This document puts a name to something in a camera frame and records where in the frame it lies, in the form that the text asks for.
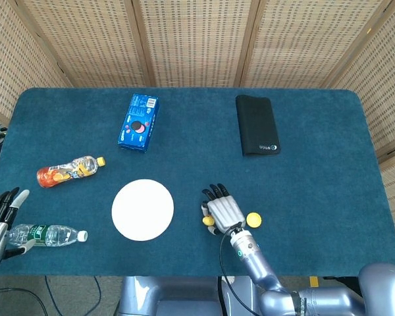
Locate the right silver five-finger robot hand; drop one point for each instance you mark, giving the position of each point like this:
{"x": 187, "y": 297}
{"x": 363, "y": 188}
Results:
{"x": 225, "y": 212}

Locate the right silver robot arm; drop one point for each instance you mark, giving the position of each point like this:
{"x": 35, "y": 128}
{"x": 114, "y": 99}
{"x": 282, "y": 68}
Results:
{"x": 250, "y": 253}

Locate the small yellow round object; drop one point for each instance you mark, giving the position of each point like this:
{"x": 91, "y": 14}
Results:
{"x": 253, "y": 220}

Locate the clear water bottle green label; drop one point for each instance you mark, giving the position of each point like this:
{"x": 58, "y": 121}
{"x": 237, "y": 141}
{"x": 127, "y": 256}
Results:
{"x": 56, "y": 235}

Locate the white round paper plate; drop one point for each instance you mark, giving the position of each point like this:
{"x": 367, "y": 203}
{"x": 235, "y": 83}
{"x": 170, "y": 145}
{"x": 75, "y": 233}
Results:
{"x": 142, "y": 210}

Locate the blue carpet table cover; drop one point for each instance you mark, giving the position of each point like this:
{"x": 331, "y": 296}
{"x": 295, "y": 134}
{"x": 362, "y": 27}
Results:
{"x": 197, "y": 131}

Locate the folded black mouse pad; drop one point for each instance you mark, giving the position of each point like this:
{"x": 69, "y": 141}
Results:
{"x": 256, "y": 125}

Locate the orange drink plastic bottle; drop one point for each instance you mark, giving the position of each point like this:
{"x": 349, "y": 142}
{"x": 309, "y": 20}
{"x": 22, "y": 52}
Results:
{"x": 69, "y": 171}

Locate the silver robot torso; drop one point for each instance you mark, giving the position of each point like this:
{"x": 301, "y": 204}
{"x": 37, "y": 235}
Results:
{"x": 145, "y": 296}

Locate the blue Oreo cookie box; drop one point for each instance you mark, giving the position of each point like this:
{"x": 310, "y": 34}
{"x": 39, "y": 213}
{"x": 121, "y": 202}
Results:
{"x": 138, "y": 125}

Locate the woven bamboo screen panel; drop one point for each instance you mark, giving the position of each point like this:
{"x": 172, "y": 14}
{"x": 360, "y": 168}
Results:
{"x": 197, "y": 42}
{"x": 299, "y": 42}
{"x": 382, "y": 98}
{"x": 13, "y": 66}
{"x": 92, "y": 42}

